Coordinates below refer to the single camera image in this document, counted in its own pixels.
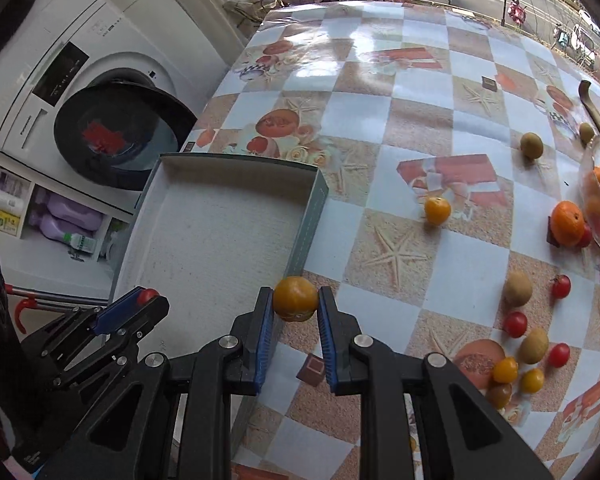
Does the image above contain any small red cherry tomato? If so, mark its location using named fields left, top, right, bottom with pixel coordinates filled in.
left=136, top=288, right=160, bottom=308

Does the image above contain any yellow-orange tomato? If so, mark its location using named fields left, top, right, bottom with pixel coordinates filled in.
left=272, top=276, right=318, bottom=322

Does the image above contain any purple detergent bottle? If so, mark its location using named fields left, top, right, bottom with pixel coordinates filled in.
left=28, top=188, right=104, bottom=245

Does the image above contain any dark orange cherry tomato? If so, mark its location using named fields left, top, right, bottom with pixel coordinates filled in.
left=486, top=384, right=513, bottom=410

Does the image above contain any yellow cherry tomato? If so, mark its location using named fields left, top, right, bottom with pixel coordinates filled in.
left=492, top=356, right=519, bottom=385
left=519, top=368, right=545, bottom=394

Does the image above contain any white shallow cardboard box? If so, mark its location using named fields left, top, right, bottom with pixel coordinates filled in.
left=111, top=154, right=328, bottom=358

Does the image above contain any brown kiwi lower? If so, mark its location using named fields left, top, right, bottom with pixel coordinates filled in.
left=517, top=327, right=550, bottom=364

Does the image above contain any brown kiwi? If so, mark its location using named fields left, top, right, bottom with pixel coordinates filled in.
left=502, top=271, right=533, bottom=308
left=517, top=327, right=550, bottom=364

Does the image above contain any white bottle on shelf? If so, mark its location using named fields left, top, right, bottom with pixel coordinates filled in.
left=0, top=190, right=24, bottom=217

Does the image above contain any brown kiwi middle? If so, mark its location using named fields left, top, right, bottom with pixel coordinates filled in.
left=502, top=271, right=533, bottom=308

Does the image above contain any yellow tomato on table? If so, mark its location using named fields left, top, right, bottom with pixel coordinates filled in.
left=424, top=196, right=452, bottom=226

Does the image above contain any white washing machine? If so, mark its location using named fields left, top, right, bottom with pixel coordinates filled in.
left=0, top=0, right=226, bottom=218

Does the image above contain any large orange near bowl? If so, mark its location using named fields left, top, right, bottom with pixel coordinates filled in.
left=550, top=200, right=584, bottom=247

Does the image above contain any patterned checkered tablecloth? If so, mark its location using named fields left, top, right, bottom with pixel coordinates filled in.
left=186, top=2, right=600, bottom=479

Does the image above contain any red tomato beside orange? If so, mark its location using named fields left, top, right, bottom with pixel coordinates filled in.
left=577, top=223, right=593, bottom=248

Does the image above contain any green-brown kiwi fruit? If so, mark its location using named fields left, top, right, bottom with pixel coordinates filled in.
left=519, top=132, right=544, bottom=160

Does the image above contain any small kiwi behind bowl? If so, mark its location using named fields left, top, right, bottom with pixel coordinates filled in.
left=579, top=122, right=596, bottom=146

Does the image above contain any wooden back scratcher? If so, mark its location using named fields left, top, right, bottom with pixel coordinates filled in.
left=578, top=79, right=600, bottom=133

